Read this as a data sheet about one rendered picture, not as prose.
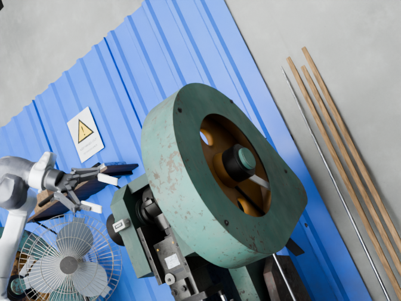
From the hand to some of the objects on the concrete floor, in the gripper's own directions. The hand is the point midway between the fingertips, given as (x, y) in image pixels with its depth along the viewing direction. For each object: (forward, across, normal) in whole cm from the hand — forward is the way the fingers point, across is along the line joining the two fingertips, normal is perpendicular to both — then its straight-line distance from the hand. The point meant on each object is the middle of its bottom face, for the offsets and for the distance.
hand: (107, 194), depth 153 cm
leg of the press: (+115, +19, -103) cm, 156 cm away
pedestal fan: (+54, +1, -206) cm, 213 cm away
